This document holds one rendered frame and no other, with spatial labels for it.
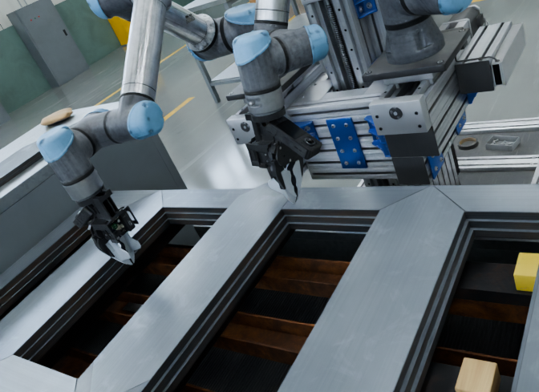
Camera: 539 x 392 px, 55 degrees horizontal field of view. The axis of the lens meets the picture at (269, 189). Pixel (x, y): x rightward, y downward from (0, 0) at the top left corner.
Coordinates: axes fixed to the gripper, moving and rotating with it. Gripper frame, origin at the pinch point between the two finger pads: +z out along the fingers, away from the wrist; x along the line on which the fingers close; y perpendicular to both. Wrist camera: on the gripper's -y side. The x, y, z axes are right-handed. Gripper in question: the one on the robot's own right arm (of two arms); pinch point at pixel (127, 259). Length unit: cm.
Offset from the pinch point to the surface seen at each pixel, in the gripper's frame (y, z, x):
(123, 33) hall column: -819, 68, 712
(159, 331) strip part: 19.9, 5.8, -13.4
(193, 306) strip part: 23.7, 5.8, -5.8
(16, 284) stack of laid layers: -51, 8, -8
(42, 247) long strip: -55, 6, 6
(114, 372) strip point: 17.0, 5.8, -24.5
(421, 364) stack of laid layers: 72, 9, -6
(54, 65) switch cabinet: -822, 55, 526
